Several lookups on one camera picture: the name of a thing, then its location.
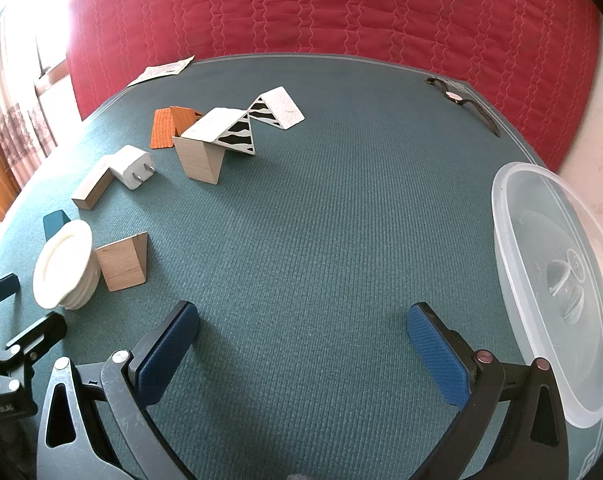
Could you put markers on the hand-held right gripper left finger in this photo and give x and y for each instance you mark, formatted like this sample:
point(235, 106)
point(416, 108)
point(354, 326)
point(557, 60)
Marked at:
point(166, 355)

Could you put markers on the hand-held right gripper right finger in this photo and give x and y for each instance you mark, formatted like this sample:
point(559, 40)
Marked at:
point(436, 355)

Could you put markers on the wooden wedge block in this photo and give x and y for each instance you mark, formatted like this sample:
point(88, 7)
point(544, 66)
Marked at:
point(124, 265)

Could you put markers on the clear plastic container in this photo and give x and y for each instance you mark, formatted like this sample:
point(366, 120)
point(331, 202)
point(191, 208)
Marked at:
point(556, 285)

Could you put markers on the rectangular wooden block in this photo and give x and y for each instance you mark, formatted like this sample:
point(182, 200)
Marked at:
point(93, 187)

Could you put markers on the white wall charger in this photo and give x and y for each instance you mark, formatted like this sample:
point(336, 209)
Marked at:
point(129, 165)

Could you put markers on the orange striped block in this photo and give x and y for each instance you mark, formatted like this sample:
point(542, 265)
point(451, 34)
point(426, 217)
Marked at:
point(187, 114)
point(162, 130)

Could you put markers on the white ribbed dish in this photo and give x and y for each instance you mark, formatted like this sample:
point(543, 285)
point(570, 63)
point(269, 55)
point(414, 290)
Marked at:
point(63, 265)

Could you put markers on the teal block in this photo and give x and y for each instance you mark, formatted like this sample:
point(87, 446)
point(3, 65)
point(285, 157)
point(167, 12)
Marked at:
point(55, 222)

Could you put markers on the patterned curtain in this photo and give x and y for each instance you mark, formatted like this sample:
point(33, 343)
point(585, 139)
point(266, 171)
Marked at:
point(11, 110)

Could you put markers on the tapered wooden block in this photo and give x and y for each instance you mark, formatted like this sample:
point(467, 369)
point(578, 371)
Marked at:
point(196, 160)

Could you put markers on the white zebra-striped prism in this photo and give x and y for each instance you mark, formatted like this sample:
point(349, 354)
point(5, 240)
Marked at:
point(284, 105)
point(216, 125)

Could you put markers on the black wristwatch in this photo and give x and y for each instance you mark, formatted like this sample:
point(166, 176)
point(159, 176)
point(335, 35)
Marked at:
point(454, 96)

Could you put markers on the white paper leaflet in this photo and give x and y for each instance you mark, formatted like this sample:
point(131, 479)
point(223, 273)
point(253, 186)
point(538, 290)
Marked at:
point(161, 70)

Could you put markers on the window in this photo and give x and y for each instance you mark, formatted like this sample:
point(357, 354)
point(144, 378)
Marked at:
point(46, 20)

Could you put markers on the red quilted blanket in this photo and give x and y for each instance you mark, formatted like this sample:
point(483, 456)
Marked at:
point(331, 5)

